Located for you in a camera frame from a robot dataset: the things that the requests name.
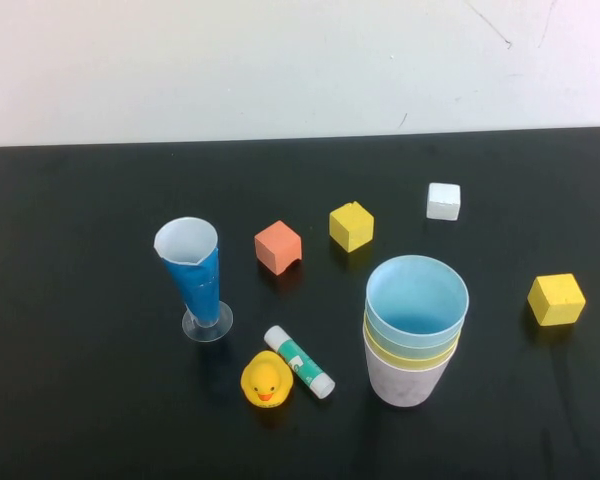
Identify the light blue plastic cup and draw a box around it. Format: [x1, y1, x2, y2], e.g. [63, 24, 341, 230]
[365, 254, 470, 349]

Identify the yellow plastic cup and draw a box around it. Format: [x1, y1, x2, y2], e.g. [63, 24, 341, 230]
[362, 322, 461, 374]

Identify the orange cube block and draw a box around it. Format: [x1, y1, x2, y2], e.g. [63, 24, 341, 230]
[253, 220, 303, 277]

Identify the chipped yellow cube block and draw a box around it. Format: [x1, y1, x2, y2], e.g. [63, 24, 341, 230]
[328, 200, 376, 254]

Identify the clear flute glass blue paper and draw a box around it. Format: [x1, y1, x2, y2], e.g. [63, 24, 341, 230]
[153, 216, 234, 344]

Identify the white green glue stick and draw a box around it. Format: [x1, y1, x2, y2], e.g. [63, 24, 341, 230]
[263, 324, 337, 400]

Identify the yellow rubber duck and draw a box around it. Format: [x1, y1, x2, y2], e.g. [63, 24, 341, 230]
[239, 349, 295, 410]

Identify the white cube block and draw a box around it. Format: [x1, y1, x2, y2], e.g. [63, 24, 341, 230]
[425, 182, 462, 222]

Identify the pink plastic cup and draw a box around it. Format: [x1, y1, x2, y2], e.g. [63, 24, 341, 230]
[364, 344, 455, 409]

